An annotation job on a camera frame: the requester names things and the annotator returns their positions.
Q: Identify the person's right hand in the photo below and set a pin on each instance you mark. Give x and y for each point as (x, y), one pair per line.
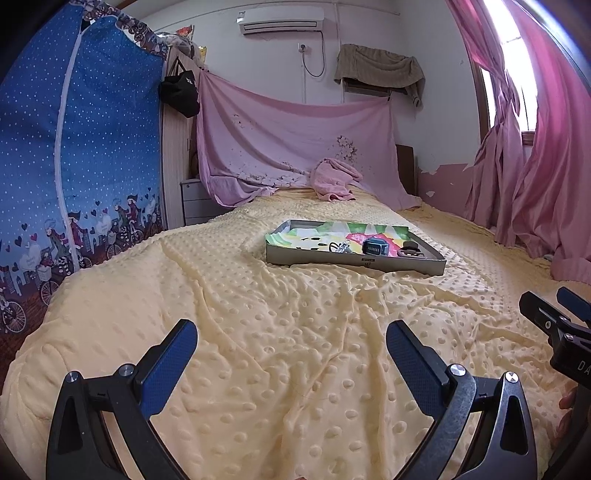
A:
(567, 401)

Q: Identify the pink crumpled towel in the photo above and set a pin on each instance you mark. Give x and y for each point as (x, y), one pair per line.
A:
(334, 180)

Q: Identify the grey tray with colourful lining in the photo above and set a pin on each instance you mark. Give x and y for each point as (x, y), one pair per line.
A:
(323, 254)

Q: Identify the brown hanging towel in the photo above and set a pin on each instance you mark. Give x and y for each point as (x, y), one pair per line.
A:
(378, 64)

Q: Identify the white drawer cabinet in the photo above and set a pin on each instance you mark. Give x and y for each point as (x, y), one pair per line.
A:
(198, 203)

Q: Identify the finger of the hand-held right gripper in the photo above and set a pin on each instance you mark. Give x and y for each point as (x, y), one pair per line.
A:
(540, 311)
(572, 302)

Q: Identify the yellow dotted blanket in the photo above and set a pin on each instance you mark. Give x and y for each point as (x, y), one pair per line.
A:
(277, 346)

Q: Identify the light blue smartwatch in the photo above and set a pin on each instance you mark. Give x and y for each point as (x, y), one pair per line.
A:
(375, 248)

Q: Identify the black bag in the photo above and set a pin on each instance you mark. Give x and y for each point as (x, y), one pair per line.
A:
(180, 94)

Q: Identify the white wall socket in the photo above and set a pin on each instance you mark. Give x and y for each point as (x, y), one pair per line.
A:
(303, 48)

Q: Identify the light wooden cupboard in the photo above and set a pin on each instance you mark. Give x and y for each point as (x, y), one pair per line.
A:
(178, 152)

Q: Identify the white air conditioner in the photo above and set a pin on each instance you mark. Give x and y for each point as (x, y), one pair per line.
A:
(281, 19)

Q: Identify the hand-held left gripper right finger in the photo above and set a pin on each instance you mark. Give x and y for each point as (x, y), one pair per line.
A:
(415, 369)

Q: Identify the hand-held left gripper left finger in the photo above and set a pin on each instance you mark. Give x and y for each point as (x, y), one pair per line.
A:
(168, 369)

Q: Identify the window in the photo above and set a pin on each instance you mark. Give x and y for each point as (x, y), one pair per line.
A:
(526, 92)

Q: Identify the brown hair claw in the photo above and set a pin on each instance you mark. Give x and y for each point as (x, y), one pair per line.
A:
(411, 249)

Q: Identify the blue printed wardrobe cloth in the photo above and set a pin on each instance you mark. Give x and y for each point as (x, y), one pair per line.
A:
(78, 161)

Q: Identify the dark wooden board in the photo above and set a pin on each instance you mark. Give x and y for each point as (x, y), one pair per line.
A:
(406, 168)

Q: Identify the pink hanging sheet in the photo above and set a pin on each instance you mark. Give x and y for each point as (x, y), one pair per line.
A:
(286, 134)

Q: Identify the pink curtain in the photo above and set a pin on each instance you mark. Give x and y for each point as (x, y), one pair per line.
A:
(545, 184)

